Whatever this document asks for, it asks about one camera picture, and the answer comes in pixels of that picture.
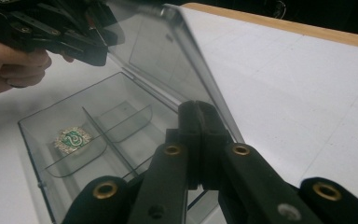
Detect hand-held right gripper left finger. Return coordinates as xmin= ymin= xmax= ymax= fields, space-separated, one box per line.
xmin=165 ymin=99 xmax=204 ymax=190

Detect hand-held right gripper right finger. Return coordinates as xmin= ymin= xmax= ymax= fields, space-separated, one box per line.
xmin=195 ymin=100 xmax=235 ymax=191

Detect green and silver crest badge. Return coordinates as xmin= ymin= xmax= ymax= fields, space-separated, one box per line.
xmin=53 ymin=125 xmax=94 ymax=156

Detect transparent grey plastic box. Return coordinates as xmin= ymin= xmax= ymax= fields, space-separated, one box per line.
xmin=17 ymin=2 xmax=245 ymax=224

